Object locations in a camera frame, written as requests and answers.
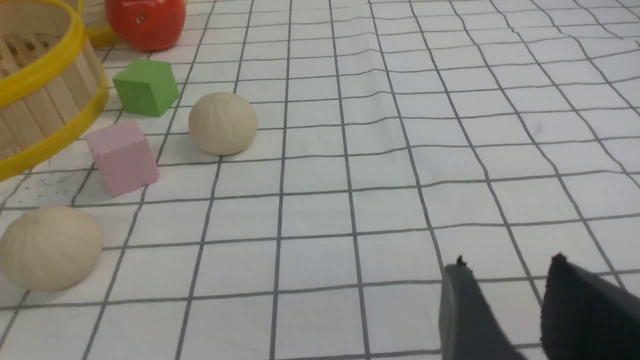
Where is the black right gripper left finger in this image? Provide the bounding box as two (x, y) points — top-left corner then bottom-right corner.
(439, 255), (525, 360)

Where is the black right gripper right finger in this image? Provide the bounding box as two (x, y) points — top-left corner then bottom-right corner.
(541, 253), (640, 360)

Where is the cream bun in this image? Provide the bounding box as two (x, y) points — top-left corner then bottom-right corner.
(0, 206), (105, 292)
(189, 92), (258, 157)

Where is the cream bun front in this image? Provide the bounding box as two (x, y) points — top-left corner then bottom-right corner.
(0, 206), (105, 292)

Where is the woven bamboo steamer lid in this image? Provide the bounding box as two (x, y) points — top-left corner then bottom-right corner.
(64, 0), (122, 49)

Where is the bamboo steamer tray yellow rim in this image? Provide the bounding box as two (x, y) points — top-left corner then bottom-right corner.
(0, 0), (109, 181)

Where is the white grid tablecloth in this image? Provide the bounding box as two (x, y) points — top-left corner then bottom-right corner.
(1, 0), (640, 360)

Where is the pink cube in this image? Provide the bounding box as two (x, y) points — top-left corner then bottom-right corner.
(86, 120), (160, 198)

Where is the green cube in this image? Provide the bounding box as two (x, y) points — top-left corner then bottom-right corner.
(112, 60), (180, 117)

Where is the red tomato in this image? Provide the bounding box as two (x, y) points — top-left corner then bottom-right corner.
(104, 0), (188, 52)

